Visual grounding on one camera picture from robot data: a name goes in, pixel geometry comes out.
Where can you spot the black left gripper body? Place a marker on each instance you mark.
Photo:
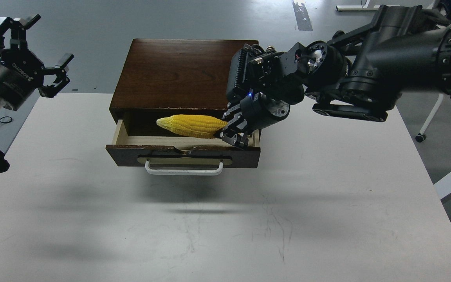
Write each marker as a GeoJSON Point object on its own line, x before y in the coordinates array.
{"type": "Point", "coordinates": [20, 76]}

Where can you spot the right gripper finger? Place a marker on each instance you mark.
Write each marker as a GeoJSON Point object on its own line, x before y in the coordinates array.
{"type": "Point", "coordinates": [233, 116]}
{"type": "Point", "coordinates": [234, 137]}

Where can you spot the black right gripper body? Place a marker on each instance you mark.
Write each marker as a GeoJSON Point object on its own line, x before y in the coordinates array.
{"type": "Point", "coordinates": [259, 111]}

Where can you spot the yellow corn cob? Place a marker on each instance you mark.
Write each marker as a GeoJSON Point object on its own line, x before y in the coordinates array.
{"type": "Point", "coordinates": [198, 126]}

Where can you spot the wooden drawer with white handle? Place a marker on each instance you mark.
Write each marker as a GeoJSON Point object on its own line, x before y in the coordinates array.
{"type": "Point", "coordinates": [135, 144]}

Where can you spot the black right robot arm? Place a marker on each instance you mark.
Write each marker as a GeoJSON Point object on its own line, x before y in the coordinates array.
{"type": "Point", "coordinates": [355, 75]}

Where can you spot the dark wooden drawer cabinet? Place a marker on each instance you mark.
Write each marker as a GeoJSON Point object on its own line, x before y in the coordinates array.
{"type": "Point", "coordinates": [163, 77]}

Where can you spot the white desk foot bar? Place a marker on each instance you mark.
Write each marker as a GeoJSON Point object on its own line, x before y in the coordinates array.
{"type": "Point", "coordinates": [364, 5]}

